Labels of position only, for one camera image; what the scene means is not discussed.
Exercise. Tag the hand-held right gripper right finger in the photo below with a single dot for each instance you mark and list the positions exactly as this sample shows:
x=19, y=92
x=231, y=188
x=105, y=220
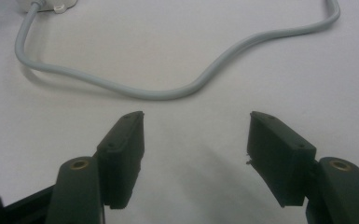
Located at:
x=292, y=168

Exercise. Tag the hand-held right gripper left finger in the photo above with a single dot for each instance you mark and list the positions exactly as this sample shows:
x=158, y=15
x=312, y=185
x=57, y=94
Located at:
x=118, y=165

